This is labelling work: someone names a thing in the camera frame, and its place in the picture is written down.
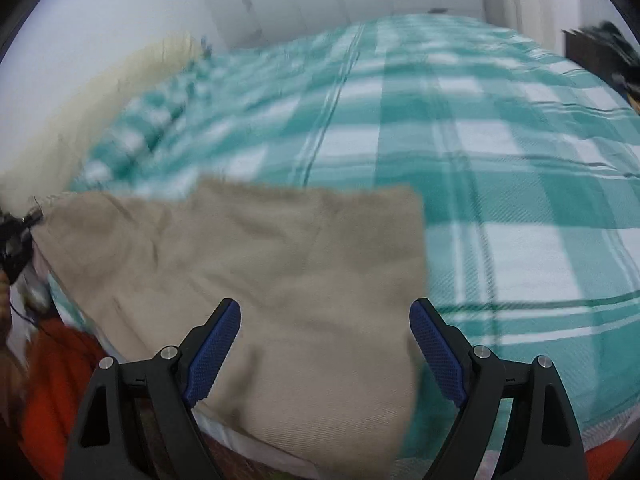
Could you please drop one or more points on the dark wooden furniture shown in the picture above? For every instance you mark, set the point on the dark wooden furniture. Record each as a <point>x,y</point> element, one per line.
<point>580,50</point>

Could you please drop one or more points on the dark green clothes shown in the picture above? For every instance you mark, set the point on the dark green clothes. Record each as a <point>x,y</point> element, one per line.
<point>617,55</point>

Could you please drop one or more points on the orange clothing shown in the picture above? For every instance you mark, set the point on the orange clothing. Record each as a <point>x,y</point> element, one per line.
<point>55,385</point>

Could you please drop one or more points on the khaki pants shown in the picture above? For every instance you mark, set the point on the khaki pants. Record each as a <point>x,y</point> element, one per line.
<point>250,250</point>

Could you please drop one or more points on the green white plaid blanket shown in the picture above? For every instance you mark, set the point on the green white plaid blanket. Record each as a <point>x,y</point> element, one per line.
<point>500,185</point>

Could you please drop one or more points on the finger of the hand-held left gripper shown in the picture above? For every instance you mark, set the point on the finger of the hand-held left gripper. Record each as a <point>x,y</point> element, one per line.
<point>27,220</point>

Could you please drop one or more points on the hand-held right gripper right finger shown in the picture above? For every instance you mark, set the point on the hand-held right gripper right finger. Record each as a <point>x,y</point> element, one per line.
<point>440,355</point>

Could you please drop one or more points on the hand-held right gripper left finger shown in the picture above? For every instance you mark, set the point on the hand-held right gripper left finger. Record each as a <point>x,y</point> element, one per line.
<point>212,355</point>

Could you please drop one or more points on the white bed sheet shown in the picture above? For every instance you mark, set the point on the white bed sheet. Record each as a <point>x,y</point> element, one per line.
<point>235,440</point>

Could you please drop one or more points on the cream pillow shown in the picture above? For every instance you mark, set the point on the cream pillow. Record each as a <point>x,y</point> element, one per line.
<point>75,110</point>

